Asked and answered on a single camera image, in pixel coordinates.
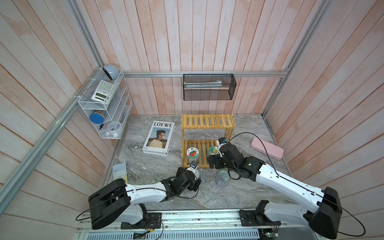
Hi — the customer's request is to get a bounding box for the black mesh wall basket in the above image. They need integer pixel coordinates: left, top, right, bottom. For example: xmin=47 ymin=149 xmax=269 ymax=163
xmin=183 ymin=74 xmax=237 ymax=101

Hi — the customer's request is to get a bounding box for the white wire wall rack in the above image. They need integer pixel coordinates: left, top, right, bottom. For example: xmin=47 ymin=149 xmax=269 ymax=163
xmin=78 ymin=68 xmax=133 ymax=140

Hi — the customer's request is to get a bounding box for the tomato seed jar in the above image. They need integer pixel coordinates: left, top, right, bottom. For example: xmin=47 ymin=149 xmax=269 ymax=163
xmin=186 ymin=147 xmax=200 ymax=163

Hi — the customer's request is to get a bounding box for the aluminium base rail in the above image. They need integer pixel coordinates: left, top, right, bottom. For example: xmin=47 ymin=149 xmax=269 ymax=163
xmin=73 ymin=209 xmax=326 ymax=240

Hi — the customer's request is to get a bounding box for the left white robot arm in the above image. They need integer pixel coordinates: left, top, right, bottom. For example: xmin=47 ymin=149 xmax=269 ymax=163
xmin=88 ymin=166 xmax=202 ymax=230

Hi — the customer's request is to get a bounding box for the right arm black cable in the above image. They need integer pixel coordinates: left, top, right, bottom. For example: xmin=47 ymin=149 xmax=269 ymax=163
xmin=226 ymin=131 xmax=367 ymax=238

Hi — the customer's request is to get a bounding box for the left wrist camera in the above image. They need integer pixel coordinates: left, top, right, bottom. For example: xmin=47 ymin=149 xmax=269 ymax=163
xmin=189 ymin=161 xmax=199 ymax=172

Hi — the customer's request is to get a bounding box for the tin can with pull tab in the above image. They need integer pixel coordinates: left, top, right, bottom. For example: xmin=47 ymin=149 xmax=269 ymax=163
xmin=215 ymin=169 xmax=231 ymax=187

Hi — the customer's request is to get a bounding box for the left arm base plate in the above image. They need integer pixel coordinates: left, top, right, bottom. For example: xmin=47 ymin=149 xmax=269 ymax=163
xmin=118 ymin=204 xmax=162 ymax=230

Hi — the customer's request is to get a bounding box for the sunflower seed jar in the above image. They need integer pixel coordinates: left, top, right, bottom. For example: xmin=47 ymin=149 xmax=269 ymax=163
xmin=209 ymin=146 xmax=220 ymax=156

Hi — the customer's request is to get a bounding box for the white calculator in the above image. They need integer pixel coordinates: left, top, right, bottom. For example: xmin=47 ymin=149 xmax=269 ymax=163
xmin=91 ymin=80 xmax=117 ymax=105

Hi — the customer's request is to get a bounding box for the wooden slatted shelf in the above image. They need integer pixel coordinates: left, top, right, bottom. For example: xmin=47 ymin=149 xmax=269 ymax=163
xmin=181 ymin=114 xmax=236 ymax=168

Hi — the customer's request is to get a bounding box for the booklet in mesh basket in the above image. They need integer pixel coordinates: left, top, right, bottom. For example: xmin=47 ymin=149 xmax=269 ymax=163
xmin=183 ymin=81 xmax=223 ymax=89

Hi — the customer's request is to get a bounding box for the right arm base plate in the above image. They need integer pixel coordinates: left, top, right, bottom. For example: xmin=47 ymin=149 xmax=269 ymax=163
xmin=239 ymin=200 xmax=281 ymax=227

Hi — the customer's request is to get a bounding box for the LOEWE magazine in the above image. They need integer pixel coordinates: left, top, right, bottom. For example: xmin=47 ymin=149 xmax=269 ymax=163
xmin=142 ymin=120 xmax=175 ymax=156

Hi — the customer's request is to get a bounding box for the pink flat case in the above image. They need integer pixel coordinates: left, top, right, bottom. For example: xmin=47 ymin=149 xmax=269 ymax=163
xmin=251 ymin=137 xmax=284 ymax=160

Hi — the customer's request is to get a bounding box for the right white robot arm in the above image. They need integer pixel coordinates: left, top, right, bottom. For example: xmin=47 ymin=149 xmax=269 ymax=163
xmin=207 ymin=143 xmax=343 ymax=240

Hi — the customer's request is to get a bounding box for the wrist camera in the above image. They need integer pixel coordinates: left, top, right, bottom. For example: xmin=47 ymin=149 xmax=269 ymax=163
xmin=189 ymin=161 xmax=199 ymax=172
xmin=216 ymin=137 xmax=228 ymax=149

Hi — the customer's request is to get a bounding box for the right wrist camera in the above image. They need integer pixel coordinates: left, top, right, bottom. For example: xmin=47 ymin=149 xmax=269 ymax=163
xmin=216 ymin=137 xmax=228 ymax=149

